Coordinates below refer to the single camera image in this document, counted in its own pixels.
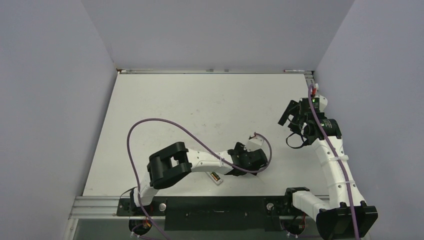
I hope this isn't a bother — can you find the green black AAA battery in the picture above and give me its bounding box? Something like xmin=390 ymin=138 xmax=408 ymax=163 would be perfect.
xmin=210 ymin=172 xmax=221 ymax=182

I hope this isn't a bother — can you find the white remote control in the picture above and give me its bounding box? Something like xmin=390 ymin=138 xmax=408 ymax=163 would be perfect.
xmin=206 ymin=171 xmax=223 ymax=186

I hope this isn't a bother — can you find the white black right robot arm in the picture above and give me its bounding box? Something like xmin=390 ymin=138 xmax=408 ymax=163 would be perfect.
xmin=278 ymin=97 xmax=378 ymax=240

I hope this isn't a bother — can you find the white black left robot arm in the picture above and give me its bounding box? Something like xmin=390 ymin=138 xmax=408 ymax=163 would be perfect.
xmin=129 ymin=141 xmax=272 ymax=215

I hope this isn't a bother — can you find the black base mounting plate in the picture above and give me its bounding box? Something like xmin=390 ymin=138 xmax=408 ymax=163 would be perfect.
xmin=116 ymin=196 xmax=307 ymax=233

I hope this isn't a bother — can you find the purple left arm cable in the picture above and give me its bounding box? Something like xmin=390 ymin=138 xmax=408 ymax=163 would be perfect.
xmin=126 ymin=117 xmax=273 ymax=240

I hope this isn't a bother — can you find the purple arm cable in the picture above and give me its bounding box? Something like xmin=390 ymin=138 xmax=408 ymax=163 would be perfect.
xmin=307 ymin=84 xmax=362 ymax=240
xmin=126 ymin=117 xmax=273 ymax=240

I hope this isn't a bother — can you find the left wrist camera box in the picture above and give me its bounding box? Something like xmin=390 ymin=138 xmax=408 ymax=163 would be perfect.
xmin=244 ymin=134 xmax=265 ymax=152

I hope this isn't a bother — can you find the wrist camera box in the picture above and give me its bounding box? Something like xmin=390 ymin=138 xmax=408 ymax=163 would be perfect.
xmin=244 ymin=134 xmax=265 ymax=152
xmin=309 ymin=83 xmax=328 ymax=112

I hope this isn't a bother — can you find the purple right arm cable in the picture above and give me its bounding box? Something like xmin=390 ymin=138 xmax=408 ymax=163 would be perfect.
xmin=307 ymin=84 xmax=362 ymax=240

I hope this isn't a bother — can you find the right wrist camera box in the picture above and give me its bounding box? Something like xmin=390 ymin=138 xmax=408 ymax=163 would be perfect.
xmin=309 ymin=83 xmax=328 ymax=112

